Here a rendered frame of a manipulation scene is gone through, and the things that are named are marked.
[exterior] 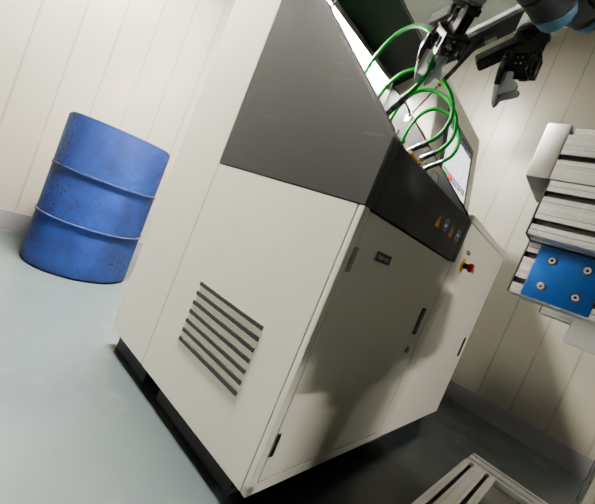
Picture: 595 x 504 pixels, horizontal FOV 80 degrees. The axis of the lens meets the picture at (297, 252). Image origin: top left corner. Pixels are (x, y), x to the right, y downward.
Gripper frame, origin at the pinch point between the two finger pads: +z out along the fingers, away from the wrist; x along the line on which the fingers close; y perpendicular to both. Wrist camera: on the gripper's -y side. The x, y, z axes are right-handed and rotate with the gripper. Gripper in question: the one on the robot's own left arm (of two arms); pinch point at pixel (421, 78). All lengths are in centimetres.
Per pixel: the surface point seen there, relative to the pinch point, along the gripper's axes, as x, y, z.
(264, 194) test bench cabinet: -39, 26, 30
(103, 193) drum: -109, -41, 108
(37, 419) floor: -87, 74, 73
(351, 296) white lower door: -16, 55, 31
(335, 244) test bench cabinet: -24, 48, 21
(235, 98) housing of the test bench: -50, -13, 26
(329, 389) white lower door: -16, 70, 54
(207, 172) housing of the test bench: -56, 5, 44
